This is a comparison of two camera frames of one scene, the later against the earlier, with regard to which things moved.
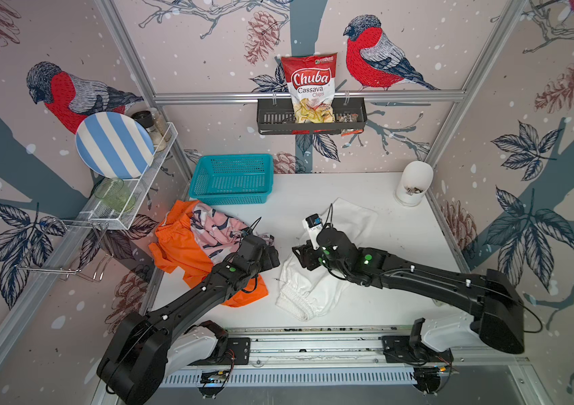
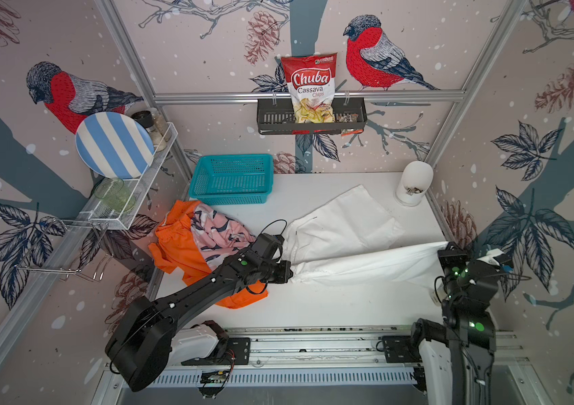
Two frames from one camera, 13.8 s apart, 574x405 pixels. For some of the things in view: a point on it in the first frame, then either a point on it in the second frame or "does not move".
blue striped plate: x=114 y=145 does not move
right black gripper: x=306 y=254 → x=446 y=256
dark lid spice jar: x=146 y=120 does not move
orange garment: x=179 y=249 does not move
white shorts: x=309 y=294 → x=351 y=236
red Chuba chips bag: x=311 y=81 does not move
